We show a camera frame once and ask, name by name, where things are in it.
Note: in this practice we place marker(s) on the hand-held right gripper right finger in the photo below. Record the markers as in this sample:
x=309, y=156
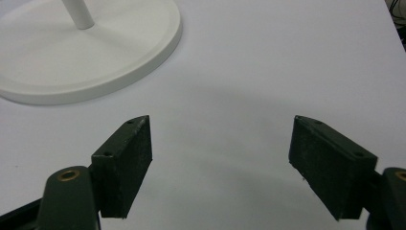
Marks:
x=332, y=166

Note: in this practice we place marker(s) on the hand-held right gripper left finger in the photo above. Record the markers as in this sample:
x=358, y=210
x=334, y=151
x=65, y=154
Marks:
x=119, y=172

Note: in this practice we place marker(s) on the white round lamp stand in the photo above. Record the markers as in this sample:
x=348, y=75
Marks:
x=79, y=48

